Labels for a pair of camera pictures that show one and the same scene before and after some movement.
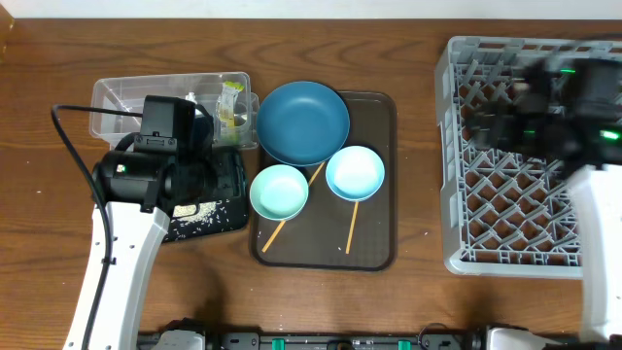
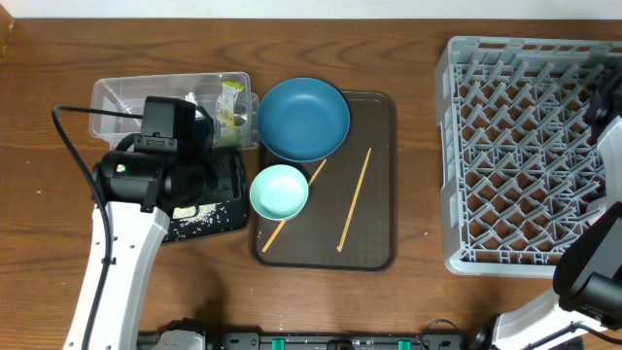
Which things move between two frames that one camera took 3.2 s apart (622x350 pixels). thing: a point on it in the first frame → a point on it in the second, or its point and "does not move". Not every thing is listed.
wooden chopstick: [354, 215] → [351, 211]
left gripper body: [198, 181] does not move
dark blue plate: [302, 123] does not move
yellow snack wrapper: [228, 130] does not move
